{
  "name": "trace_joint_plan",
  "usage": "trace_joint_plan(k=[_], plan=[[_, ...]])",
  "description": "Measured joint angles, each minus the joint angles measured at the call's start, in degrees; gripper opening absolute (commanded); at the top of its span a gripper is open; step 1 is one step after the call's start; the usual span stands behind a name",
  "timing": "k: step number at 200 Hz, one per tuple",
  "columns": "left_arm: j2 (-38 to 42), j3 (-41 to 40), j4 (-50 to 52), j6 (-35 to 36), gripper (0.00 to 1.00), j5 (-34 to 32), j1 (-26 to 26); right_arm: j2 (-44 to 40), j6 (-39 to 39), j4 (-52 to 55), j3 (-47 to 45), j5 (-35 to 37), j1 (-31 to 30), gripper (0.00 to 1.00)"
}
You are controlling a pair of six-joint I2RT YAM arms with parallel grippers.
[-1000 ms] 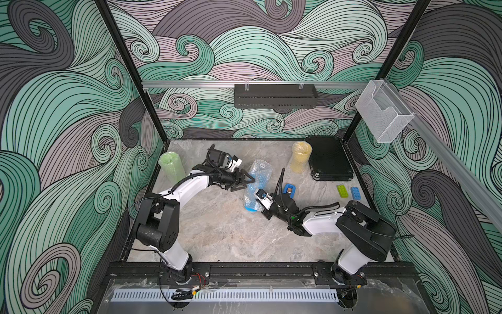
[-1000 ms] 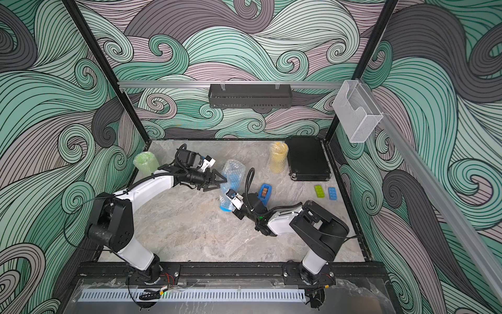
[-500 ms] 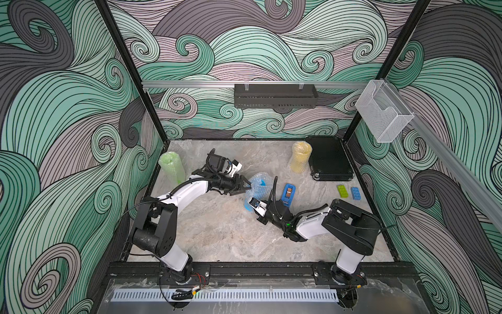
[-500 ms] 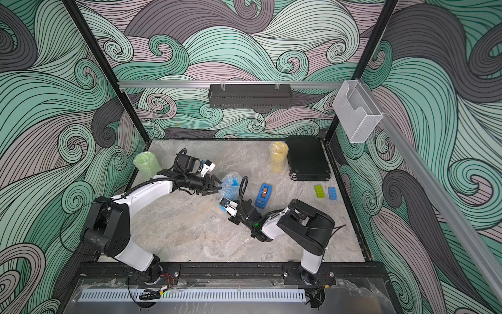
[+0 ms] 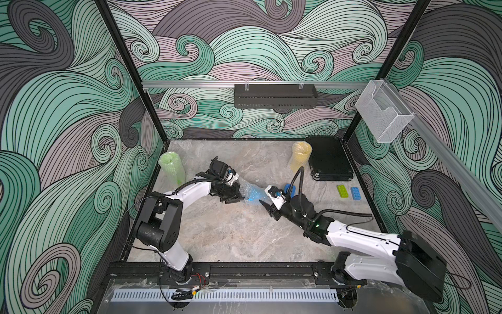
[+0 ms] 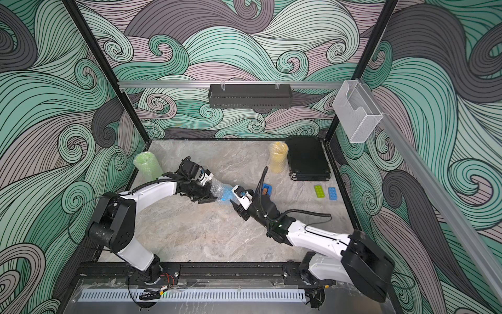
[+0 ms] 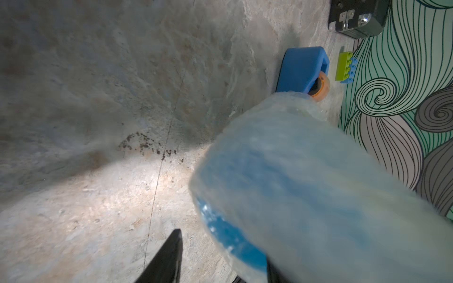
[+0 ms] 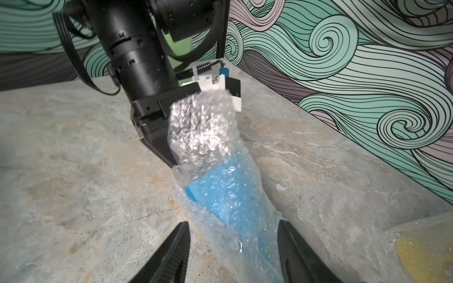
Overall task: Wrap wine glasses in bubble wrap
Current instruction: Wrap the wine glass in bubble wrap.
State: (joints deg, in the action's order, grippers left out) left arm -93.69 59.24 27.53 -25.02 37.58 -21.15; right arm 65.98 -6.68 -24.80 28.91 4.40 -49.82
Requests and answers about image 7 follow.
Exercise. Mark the blue plastic wine glass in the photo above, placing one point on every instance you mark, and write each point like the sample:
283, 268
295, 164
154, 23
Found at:
287, 189

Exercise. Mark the blue toy brick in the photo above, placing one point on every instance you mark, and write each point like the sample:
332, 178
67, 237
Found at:
352, 70

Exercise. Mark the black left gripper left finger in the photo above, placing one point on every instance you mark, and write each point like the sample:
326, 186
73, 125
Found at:
166, 264

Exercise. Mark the green toy brick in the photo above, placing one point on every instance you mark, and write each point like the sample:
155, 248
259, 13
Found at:
344, 66

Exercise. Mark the blue tape dispenser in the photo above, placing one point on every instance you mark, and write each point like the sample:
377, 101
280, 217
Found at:
304, 70

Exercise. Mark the black hard case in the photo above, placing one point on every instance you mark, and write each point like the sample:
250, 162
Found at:
358, 19

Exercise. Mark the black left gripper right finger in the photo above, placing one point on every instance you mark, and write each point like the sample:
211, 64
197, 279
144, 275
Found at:
274, 275

